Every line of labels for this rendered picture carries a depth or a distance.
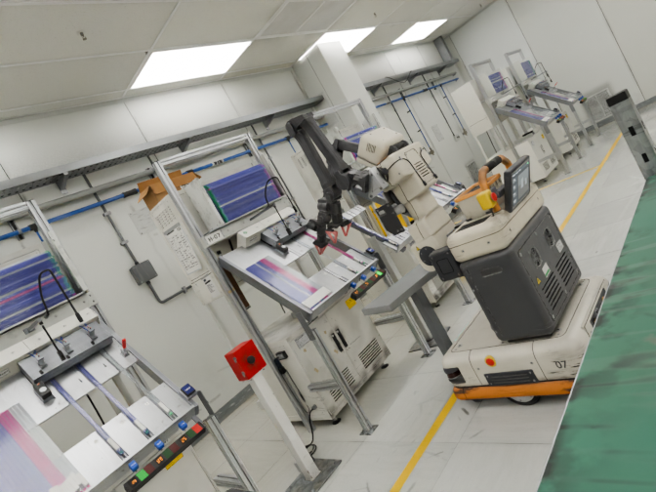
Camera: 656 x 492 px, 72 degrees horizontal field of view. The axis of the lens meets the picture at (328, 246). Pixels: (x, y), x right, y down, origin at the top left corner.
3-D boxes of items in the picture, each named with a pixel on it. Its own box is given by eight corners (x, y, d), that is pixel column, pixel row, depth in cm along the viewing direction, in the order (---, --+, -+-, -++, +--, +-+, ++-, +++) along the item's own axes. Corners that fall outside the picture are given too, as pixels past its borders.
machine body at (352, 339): (395, 360, 318) (352, 284, 313) (337, 428, 269) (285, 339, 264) (335, 370, 364) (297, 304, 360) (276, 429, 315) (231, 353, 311)
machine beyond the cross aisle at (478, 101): (587, 154, 648) (526, 34, 633) (575, 170, 590) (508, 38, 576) (500, 191, 745) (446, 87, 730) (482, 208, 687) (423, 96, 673)
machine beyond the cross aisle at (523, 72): (605, 132, 748) (553, 27, 734) (596, 143, 691) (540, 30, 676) (526, 166, 845) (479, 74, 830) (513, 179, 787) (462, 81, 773)
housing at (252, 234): (295, 227, 322) (297, 210, 314) (245, 256, 288) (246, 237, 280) (286, 223, 326) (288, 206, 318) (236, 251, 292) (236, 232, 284)
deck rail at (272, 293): (311, 320, 246) (312, 311, 243) (309, 322, 245) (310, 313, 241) (221, 263, 277) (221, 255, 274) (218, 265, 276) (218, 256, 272)
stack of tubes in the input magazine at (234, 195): (282, 195, 315) (263, 161, 313) (226, 222, 279) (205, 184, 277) (271, 202, 324) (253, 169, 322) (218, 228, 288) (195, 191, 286)
